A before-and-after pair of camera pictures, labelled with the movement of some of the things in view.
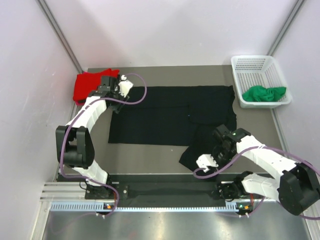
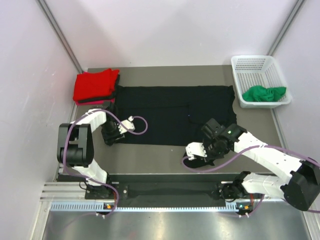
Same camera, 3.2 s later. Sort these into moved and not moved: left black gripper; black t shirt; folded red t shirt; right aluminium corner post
Moved: left black gripper
Not moved: folded red t shirt; black t shirt; right aluminium corner post
